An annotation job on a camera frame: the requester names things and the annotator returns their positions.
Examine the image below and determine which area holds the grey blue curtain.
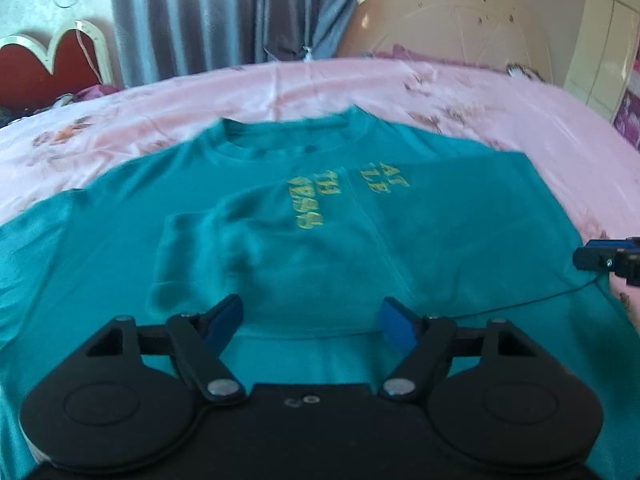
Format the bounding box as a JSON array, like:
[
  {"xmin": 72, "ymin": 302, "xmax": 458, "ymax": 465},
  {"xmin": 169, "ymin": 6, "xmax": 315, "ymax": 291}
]
[{"xmin": 107, "ymin": 0, "xmax": 382, "ymax": 89}]

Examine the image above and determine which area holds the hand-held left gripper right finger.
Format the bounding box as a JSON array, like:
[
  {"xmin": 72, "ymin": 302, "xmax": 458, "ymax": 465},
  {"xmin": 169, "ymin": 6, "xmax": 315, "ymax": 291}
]
[{"xmin": 377, "ymin": 297, "xmax": 539, "ymax": 404}]

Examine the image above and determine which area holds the teal t-shirt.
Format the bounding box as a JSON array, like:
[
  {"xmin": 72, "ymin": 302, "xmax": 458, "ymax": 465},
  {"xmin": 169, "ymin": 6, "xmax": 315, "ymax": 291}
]
[{"xmin": 0, "ymin": 105, "xmax": 640, "ymax": 480}]

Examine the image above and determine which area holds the magenta cloth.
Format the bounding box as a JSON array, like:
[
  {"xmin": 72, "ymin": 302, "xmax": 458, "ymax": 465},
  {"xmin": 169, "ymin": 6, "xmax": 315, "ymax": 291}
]
[{"xmin": 74, "ymin": 84, "xmax": 122, "ymax": 103}]

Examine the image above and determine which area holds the purple wall poster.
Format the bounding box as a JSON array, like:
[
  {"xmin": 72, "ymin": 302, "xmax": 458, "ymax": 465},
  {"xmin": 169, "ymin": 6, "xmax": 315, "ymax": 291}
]
[{"xmin": 612, "ymin": 55, "xmax": 640, "ymax": 152}]

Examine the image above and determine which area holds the cream wardrobe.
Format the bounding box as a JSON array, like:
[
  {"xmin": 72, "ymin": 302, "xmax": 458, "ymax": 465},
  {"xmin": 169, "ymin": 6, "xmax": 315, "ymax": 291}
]
[{"xmin": 562, "ymin": 0, "xmax": 640, "ymax": 122}]

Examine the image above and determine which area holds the beige round headboard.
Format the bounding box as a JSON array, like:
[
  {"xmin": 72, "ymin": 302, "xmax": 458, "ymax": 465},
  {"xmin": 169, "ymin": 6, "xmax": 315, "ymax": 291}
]
[{"xmin": 336, "ymin": 0, "xmax": 555, "ymax": 85}]

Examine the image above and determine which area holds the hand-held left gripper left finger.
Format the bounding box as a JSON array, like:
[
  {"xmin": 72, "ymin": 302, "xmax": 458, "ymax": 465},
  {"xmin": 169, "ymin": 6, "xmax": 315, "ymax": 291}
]
[{"xmin": 85, "ymin": 293, "xmax": 246, "ymax": 404}]

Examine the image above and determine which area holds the pink floral bed sheet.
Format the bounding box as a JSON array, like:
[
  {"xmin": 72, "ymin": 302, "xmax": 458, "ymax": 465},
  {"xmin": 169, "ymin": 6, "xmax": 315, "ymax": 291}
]
[{"xmin": 0, "ymin": 55, "xmax": 640, "ymax": 480}]

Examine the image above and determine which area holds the thin black cable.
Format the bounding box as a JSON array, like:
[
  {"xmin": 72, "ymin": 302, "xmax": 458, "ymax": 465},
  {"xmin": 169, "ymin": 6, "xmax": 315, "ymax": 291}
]
[{"xmin": 454, "ymin": 271, "xmax": 610, "ymax": 320}]

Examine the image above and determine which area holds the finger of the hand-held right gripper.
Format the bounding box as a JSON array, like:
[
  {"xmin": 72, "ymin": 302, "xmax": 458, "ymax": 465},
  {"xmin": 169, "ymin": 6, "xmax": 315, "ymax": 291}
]
[{"xmin": 572, "ymin": 236, "xmax": 640, "ymax": 289}]

